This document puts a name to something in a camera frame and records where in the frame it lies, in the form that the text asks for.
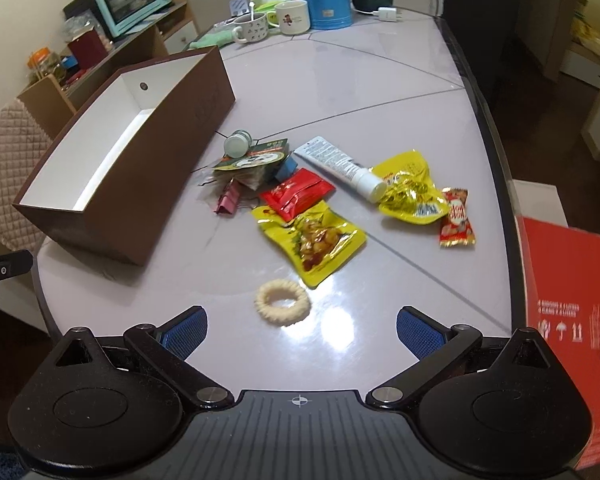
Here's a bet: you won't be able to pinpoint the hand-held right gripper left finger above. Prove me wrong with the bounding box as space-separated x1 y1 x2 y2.
55 306 234 411

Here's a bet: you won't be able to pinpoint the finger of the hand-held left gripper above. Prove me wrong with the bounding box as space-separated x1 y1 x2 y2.
0 249 34 305

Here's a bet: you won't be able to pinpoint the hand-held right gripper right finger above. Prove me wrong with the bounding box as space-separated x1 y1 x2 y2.
369 305 548 411

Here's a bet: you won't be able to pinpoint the cream ring hair tie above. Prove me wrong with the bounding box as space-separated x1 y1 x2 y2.
254 277 312 328

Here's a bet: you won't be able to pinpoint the red white candy packet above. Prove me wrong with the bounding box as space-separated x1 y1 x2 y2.
439 187 479 250

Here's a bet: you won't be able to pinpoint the yellow snack packet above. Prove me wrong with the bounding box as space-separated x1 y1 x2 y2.
251 200 369 290

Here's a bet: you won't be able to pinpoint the pink binder clip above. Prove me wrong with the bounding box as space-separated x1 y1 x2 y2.
215 182 244 217

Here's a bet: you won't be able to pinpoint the yellow foil bag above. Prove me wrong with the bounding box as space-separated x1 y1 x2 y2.
371 149 451 225

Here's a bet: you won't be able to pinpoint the clear bag of cotton swabs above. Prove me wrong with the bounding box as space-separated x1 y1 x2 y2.
196 166 267 207

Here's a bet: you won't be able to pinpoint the brown cardboard box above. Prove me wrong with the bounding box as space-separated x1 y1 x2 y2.
12 45 237 267

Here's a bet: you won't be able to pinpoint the red snack packet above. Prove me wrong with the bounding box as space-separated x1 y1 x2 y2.
258 168 335 224

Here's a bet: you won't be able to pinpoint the white cream tube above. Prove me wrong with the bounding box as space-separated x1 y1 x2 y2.
293 135 388 204

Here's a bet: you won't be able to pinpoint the green round-print packet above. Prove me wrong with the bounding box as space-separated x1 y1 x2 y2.
212 138 291 183

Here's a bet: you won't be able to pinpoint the small white jar green lid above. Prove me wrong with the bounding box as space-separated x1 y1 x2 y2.
223 130 254 159

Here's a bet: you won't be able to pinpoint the beige quilted chair cover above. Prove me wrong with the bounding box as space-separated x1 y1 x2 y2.
0 97 57 254

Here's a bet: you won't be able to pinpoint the red cardboard box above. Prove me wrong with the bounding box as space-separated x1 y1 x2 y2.
516 215 600 472

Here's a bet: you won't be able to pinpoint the white carton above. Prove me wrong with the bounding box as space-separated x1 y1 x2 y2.
510 178 572 232

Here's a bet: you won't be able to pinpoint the orange lid glass jar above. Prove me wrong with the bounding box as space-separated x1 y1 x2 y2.
27 47 69 85

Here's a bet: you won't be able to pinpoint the dark red box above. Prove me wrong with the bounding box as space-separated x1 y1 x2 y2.
67 30 107 69

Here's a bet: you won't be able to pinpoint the wooden shelf unit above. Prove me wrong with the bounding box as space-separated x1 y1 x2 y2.
16 0 201 131

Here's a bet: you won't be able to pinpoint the green cloth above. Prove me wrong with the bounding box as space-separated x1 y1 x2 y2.
184 27 237 52

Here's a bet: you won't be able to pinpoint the patterned mug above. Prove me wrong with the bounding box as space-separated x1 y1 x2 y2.
231 11 270 45

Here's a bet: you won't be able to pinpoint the black cabinet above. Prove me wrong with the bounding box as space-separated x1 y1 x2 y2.
442 0 527 111

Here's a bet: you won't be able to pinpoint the white printed mug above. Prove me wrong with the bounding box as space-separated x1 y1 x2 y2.
269 0 312 36

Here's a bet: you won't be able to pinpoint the green tissue pack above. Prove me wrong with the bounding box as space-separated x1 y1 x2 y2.
249 0 295 17

